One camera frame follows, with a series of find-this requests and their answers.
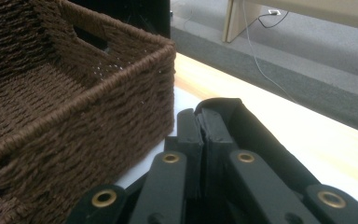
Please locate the brown woven basket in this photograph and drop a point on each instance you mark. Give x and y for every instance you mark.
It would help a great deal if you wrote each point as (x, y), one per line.
(74, 124)

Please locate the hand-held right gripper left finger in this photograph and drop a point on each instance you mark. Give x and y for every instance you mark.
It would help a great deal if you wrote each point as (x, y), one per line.
(188, 133)

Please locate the small white plug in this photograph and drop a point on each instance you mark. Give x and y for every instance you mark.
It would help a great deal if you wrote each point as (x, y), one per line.
(274, 12)

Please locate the white table mat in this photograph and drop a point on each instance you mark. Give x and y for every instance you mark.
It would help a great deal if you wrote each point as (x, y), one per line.
(149, 165)

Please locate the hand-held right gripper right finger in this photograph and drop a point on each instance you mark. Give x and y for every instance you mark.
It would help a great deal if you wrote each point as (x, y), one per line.
(216, 137)

